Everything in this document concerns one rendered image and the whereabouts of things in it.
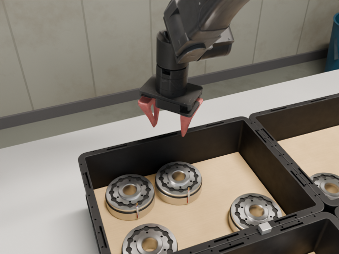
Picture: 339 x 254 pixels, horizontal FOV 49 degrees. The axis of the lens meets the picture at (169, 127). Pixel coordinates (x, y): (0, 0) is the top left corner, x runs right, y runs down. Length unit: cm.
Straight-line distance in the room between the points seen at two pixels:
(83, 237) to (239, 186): 39
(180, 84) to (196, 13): 18
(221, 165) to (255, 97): 53
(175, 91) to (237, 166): 32
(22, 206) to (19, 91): 144
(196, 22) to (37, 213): 69
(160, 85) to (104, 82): 183
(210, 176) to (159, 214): 16
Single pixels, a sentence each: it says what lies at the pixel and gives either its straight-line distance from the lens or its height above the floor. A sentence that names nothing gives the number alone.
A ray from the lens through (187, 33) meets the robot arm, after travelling 53.
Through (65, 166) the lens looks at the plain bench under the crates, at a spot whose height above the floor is 70.
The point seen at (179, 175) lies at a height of 85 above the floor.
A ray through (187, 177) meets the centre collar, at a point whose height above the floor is 87.
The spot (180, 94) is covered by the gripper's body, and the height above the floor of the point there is 109.
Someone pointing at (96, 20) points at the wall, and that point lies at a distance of 228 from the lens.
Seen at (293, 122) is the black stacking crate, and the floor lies 88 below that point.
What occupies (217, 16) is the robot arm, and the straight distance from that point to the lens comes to 50.
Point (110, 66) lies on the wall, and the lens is 243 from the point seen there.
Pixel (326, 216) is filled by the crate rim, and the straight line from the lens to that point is 72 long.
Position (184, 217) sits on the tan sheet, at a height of 83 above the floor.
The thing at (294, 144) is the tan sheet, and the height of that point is 83.
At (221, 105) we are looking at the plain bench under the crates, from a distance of 133.
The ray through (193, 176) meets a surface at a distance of 83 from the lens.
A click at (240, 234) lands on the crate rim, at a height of 93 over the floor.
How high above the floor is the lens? 146
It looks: 39 degrees down
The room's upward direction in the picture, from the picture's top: straight up
